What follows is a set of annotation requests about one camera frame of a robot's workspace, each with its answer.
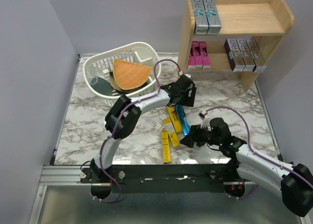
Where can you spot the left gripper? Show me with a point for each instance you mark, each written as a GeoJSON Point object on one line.
{"type": "Point", "coordinates": [189, 101]}

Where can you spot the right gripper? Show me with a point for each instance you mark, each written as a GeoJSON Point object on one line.
{"type": "Point", "coordinates": [194, 136]}

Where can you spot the metallic blue toothpaste box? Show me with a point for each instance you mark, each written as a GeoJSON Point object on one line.
{"type": "Point", "coordinates": [214, 23]}
{"type": "Point", "coordinates": [183, 119]}

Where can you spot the pink toothpaste box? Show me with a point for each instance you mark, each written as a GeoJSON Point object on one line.
{"type": "Point", "coordinates": [191, 61]}
{"type": "Point", "coordinates": [206, 63]}
{"type": "Point", "coordinates": [197, 55]}

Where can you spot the blue green toothpaste box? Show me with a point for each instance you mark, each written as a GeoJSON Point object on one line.
{"type": "Point", "coordinates": [201, 23]}

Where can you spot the silver toothpaste box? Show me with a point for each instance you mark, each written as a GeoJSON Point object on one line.
{"type": "Point", "coordinates": [246, 55]}

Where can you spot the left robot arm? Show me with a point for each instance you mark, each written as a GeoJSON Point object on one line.
{"type": "Point", "coordinates": [122, 118]}

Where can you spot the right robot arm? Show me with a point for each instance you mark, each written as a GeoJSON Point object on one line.
{"type": "Point", "coordinates": [292, 183]}

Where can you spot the wooden two-tier shelf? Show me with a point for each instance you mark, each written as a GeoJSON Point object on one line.
{"type": "Point", "coordinates": [266, 21]}

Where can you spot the yellow toothpaste box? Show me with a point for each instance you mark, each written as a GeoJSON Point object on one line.
{"type": "Point", "coordinates": [171, 132]}
{"type": "Point", "coordinates": [165, 147]}
{"type": "Point", "coordinates": [174, 118]}

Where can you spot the black base bar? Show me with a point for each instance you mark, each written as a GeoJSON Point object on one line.
{"type": "Point", "coordinates": [166, 178]}

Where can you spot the white plastic basket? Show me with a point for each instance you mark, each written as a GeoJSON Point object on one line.
{"type": "Point", "coordinates": [101, 65]}

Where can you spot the dark teal cup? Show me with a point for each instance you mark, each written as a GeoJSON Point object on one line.
{"type": "Point", "coordinates": [101, 86]}

